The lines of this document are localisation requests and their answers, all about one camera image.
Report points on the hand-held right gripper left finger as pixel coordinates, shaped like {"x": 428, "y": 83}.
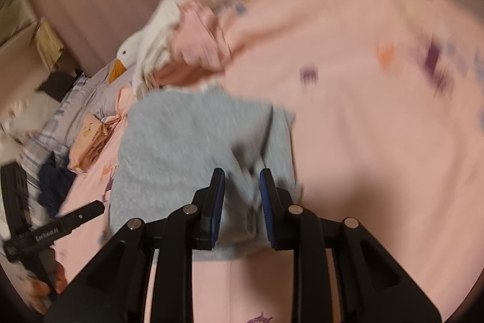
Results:
{"x": 217, "y": 209}

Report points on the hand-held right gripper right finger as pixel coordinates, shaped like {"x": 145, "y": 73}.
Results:
{"x": 266, "y": 209}

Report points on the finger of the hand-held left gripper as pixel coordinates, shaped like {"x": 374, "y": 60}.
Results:
{"x": 81, "y": 215}

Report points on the grey sweater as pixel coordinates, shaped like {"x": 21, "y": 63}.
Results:
{"x": 177, "y": 141}

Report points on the pile of pink clothes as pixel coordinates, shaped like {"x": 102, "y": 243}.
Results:
{"x": 196, "y": 43}

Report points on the person's left hand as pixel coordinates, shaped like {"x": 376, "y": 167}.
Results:
{"x": 53, "y": 281}

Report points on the navy cloth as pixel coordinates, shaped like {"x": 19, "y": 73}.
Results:
{"x": 55, "y": 183}

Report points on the peach packet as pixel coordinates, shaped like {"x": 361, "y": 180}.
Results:
{"x": 89, "y": 143}

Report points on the white fluffy cloth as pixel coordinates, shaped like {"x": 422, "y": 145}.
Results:
{"x": 22, "y": 130}

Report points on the plaid pillow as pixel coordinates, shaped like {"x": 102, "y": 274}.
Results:
{"x": 72, "y": 111}

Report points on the black object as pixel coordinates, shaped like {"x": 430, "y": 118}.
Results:
{"x": 62, "y": 84}

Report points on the pink printed bedsheet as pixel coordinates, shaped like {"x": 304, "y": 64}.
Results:
{"x": 359, "y": 99}

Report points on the cardboard box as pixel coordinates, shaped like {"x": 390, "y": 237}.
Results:
{"x": 26, "y": 39}

